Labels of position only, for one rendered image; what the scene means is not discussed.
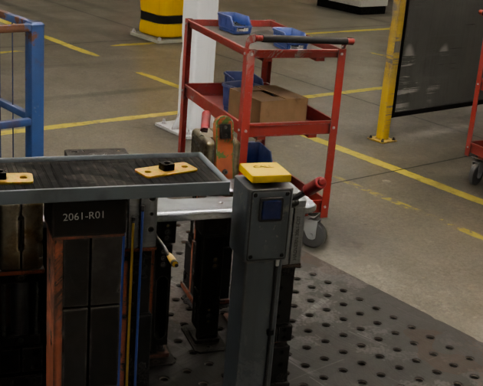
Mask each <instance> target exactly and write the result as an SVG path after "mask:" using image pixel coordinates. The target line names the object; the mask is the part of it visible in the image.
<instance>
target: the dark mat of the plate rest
mask: <svg viewBox="0 0 483 386"><path fill-rule="evenodd" d="M164 161H171V162H172V163H178V162H186V163H188V164H190V165H192V166H194V167H196V168H197V169H198V170H197V172H190V173H185V174H179V175H170V176H164V177H158V178H144V177H143V176H142V175H139V174H138V173H136V172H135V169H136V168H145V167H150V166H156V165H159V162H164ZM0 169H6V173H31V174H32V176H33V184H30V185H0V191H3V190H22V189H41V188H79V187H98V186H117V185H154V184H174V183H193V182H222V180H221V179H220V178H219V177H218V176H217V175H216V174H215V173H214V172H213V171H212V170H211V169H210V168H209V167H208V166H207V165H206V164H205V163H204V162H203V161H202V160H201V159H200V158H199V157H183V158H157V159H108V160H82V161H57V162H7V163H0Z"/></svg>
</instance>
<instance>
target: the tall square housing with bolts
mask: <svg viewBox="0 0 483 386"><path fill-rule="evenodd" d="M157 208H158V198H139V199H127V211H126V233H125V236H124V237H123V242H122V264H121V284H120V303H119V304H120V329H119V351H118V373H117V385H116V386H149V372H150V341H151V325H152V314H151V312H150V311H149V308H150V276H151V260H152V250H156V225H157Z"/></svg>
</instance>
